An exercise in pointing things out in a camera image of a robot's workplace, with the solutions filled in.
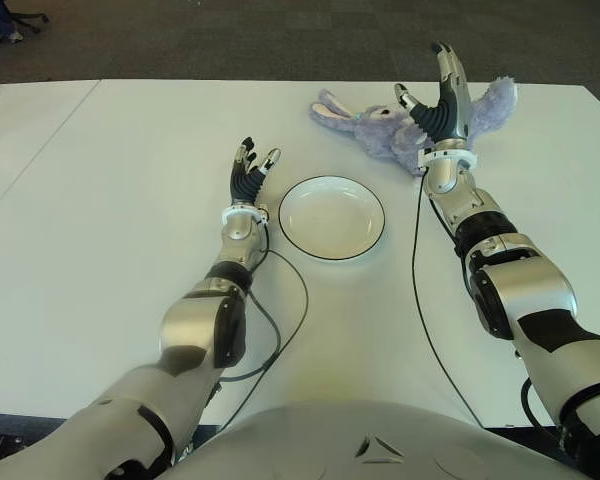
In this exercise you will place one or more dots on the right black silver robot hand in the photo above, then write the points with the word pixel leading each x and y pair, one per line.
pixel 442 122

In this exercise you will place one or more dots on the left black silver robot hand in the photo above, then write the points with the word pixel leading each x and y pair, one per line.
pixel 244 182

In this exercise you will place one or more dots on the purple plush rabbit doll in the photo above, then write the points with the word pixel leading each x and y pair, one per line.
pixel 380 132

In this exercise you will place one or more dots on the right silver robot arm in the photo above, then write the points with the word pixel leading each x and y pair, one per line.
pixel 530 285

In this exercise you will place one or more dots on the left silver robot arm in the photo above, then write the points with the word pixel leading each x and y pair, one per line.
pixel 190 320

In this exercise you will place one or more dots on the white plate black rim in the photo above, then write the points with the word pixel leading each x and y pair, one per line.
pixel 332 220

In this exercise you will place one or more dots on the black office chair base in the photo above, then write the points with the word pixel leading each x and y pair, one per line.
pixel 30 20

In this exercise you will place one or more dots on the white sneaker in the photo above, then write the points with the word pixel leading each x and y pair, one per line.
pixel 16 36

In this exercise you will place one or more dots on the silver robot torso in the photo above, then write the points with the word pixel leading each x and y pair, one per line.
pixel 370 440

